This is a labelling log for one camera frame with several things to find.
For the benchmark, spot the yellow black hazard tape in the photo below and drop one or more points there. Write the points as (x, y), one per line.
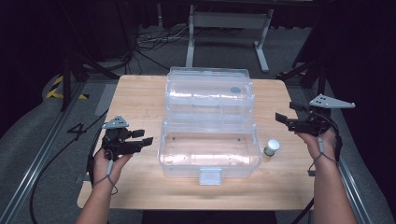
(53, 91)

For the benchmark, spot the person's right hand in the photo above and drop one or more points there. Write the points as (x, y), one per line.
(325, 149)

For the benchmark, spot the white desk frame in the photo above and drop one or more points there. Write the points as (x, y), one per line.
(230, 20)

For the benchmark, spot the person's left hand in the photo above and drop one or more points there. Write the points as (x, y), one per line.
(102, 171)

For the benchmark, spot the clear plastic storage box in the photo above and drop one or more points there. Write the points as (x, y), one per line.
(211, 149)

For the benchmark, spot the black tripod stand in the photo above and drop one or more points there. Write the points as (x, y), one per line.
(66, 81)
(311, 74)

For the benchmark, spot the small white-capped bottle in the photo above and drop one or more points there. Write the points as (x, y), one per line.
(272, 146)

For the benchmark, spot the aluminium floor rail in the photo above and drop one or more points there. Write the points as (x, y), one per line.
(351, 186)
(37, 165)

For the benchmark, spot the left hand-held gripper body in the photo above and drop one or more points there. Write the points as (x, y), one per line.
(116, 143)

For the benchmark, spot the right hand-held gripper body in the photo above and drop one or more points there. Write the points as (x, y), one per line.
(314, 124)

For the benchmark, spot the person's dark lap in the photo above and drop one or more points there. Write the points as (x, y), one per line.
(208, 217)

